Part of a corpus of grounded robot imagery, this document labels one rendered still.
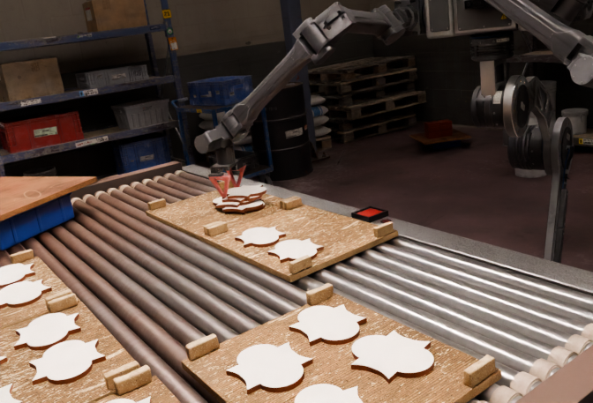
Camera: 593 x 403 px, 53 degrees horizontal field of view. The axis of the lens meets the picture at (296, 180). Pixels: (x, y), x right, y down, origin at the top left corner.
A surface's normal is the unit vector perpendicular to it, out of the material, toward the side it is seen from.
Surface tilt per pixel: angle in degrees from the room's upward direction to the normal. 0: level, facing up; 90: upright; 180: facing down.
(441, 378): 0
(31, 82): 89
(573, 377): 0
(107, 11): 88
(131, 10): 87
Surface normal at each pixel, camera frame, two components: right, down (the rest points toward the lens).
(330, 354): -0.12, -0.96
